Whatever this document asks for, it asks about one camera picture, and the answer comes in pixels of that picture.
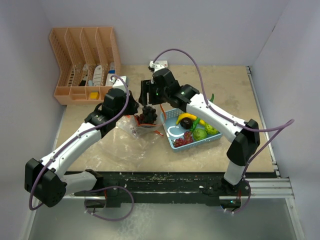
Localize dark red grape bunch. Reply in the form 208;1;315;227
134;113;158;127

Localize dark blue grape bunch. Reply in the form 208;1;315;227
142;105;158;121

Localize clear zip top bag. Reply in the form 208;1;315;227
111;104;165;161

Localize light blue plastic basket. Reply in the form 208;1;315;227
160;109;222;152

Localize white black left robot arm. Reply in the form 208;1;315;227
24;88;139;208

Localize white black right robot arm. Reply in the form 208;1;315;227
138;65;260;196

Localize small green white box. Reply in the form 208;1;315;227
149;60;168;68

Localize white blue box in organizer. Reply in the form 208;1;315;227
104;62;116;87

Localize yellow banana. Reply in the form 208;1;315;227
175;112;206;126

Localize yellow block in organizer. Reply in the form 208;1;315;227
89;91;100;100

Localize dark purple plum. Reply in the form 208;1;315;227
179;117;193;130

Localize white bottle in organizer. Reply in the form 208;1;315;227
92;65;103;86

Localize green chili pepper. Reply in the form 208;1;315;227
190;93;215;132

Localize green custard apple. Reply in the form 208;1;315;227
192;128;208;141

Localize orange plastic file organizer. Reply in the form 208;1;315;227
49;26;122;106

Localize yellow-green custard apple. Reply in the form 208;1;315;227
204;123;219;135

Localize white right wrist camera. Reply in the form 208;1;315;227
148;61;166;73

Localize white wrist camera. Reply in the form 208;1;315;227
148;61;166;73
105;73;129;91

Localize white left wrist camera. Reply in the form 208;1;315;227
105;73;129;91

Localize black metal base frame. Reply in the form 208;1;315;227
74;171;251;209

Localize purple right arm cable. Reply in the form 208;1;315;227
152;48;295;216

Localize aluminium rail frame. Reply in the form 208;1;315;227
246;66;306;240

